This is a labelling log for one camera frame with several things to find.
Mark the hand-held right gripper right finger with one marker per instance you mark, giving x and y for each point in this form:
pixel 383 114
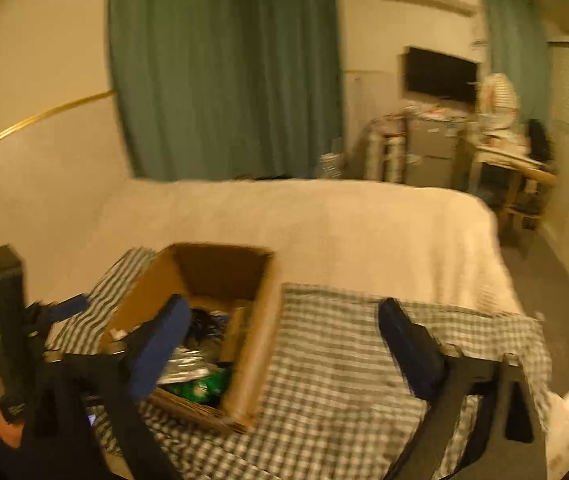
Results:
pixel 409 350

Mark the black bag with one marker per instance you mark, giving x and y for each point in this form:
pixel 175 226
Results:
pixel 539 142

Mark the grey checked bed sheet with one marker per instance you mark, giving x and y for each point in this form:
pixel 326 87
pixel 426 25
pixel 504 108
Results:
pixel 344 360

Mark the black wall television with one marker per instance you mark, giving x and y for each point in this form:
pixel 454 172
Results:
pixel 439 75

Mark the narrow green curtain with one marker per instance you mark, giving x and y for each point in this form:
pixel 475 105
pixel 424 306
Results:
pixel 514 50

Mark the patterned storage rack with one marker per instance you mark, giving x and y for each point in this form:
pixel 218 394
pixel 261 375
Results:
pixel 387 147

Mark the oval white-framed mirror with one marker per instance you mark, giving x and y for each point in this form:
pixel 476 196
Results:
pixel 499 100

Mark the person's left hand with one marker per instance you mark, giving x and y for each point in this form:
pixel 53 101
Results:
pixel 7 427

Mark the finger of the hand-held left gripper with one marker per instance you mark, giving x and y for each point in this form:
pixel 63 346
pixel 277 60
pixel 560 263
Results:
pixel 69 306

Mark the wide green curtain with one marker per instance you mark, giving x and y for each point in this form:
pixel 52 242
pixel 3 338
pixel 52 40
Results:
pixel 224 70

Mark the small grey fridge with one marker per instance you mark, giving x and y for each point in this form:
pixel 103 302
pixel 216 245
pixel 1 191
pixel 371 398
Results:
pixel 434 150

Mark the brown cardboard box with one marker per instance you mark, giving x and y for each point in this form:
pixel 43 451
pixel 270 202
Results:
pixel 257 340

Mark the wooden chair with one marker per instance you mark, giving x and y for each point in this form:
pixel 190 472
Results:
pixel 529 195

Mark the white dressing table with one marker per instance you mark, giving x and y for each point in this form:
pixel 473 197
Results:
pixel 501 155

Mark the cream white blanket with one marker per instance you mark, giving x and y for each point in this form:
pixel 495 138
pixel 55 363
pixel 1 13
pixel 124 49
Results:
pixel 314 230

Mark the black round case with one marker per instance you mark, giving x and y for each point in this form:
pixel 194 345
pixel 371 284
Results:
pixel 209 327

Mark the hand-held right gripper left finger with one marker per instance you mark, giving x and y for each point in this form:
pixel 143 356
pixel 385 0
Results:
pixel 162 345

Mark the green snack packet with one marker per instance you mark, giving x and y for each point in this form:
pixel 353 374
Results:
pixel 204 386

